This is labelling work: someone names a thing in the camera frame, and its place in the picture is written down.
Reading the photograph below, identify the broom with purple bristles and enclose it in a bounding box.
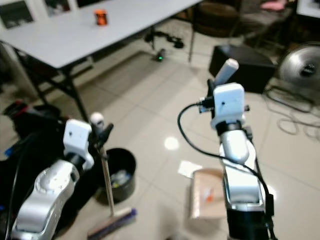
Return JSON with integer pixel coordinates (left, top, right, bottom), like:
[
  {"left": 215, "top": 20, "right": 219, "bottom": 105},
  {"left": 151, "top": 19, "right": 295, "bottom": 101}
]
[{"left": 87, "top": 112, "right": 138, "bottom": 240}]

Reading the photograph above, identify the silver floor fan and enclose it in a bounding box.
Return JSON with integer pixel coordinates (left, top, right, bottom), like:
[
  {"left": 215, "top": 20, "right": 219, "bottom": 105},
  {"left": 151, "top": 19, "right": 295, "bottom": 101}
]
[{"left": 277, "top": 42, "right": 320, "bottom": 92}]

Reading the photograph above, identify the black round waste bin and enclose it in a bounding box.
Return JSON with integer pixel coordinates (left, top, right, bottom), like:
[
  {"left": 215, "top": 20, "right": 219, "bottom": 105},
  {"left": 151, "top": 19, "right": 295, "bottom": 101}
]
[{"left": 97, "top": 147, "right": 137, "bottom": 204}]

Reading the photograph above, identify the black box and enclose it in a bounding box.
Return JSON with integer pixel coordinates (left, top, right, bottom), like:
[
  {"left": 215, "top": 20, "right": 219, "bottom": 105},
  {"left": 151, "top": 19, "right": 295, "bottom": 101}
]
[{"left": 208, "top": 44, "right": 279, "bottom": 94}]

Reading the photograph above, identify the black bag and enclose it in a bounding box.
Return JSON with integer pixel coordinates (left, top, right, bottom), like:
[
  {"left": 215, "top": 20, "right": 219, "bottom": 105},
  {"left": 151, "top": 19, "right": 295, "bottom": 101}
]
[{"left": 0, "top": 100, "right": 81, "bottom": 240}]

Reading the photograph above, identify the brown round stool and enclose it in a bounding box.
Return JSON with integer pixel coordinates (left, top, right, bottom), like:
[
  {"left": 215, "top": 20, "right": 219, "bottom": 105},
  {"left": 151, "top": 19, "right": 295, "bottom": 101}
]
[{"left": 192, "top": 0, "right": 242, "bottom": 38}]

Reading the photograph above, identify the orange scrap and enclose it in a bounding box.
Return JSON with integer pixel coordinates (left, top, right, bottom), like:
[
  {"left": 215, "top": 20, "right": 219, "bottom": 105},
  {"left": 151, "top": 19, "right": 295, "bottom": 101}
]
[{"left": 205, "top": 188, "right": 218, "bottom": 203}]

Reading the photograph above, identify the grey folding table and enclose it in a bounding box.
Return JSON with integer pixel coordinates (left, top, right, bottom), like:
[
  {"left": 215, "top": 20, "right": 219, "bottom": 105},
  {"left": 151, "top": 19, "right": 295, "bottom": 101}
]
[{"left": 0, "top": 0, "right": 204, "bottom": 122}]

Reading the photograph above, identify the pink cushion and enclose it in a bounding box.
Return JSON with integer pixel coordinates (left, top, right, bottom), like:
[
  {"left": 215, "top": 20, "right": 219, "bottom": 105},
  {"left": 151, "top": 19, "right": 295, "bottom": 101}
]
[{"left": 260, "top": 0, "right": 297, "bottom": 12}]

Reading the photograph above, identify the orange can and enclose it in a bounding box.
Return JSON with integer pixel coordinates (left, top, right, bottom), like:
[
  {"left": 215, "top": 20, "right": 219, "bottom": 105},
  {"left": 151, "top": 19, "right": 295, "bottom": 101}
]
[{"left": 93, "top": 8, "right": 109, "bottom": 26}]

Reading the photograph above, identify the white framed picture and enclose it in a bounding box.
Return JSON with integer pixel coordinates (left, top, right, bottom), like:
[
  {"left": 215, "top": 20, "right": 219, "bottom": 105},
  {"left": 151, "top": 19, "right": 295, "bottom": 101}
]
[
  {"left": 44, "top": 0, "right": 74, "bottom": 17},
  {"left": 0, "top": 0, "right": 36, "bottom": 29}
]

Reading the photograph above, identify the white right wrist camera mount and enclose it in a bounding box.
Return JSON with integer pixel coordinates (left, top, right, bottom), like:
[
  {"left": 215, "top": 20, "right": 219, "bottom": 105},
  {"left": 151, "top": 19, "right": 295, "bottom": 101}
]
[{"left": 210, "top": 82, "right": 247, "bottom": 131}]

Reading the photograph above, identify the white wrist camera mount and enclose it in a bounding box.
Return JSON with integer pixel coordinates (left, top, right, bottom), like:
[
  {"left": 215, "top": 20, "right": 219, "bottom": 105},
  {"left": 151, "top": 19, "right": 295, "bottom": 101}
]
[
  {"left": 210, "top": 82, "right": 247, "bottom": 131},
  {"left": 62, "top": 119, "right": 94, "bottom": 162}
]

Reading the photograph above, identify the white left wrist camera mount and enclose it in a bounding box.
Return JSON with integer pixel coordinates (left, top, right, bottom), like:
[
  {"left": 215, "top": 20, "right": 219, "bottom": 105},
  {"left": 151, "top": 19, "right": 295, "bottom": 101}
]
[{"left": 62, "top": 119, "right": 94, "bottom": 162}]

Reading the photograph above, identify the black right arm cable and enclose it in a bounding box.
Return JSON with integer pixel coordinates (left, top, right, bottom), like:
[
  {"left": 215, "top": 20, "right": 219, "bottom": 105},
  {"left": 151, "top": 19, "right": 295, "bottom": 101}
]
[{"left": 177, "top": 102, "right": 277, "bottom": 240}]

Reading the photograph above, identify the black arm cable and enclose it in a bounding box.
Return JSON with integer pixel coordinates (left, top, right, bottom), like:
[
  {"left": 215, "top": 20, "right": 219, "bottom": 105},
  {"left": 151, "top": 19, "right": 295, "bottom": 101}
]
[
  {"left": 3, "top": 145, "right": 31, "bottom": 240},
  {"left": 177, "top": 102, "right": 277, "bottom": 240}
]

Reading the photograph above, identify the black floor cable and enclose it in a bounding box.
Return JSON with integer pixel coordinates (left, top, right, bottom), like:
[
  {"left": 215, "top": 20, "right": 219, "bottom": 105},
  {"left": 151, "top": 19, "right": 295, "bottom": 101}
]
[{"left": 264, "top": 86, "right": 320, "bottom": 137}]

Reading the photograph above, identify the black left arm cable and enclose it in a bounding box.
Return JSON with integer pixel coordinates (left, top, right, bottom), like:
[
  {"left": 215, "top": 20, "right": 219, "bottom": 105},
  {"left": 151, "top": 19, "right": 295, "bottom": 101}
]
[{"left": 3, "top": 145, "right": 31, "bottom": 240}]

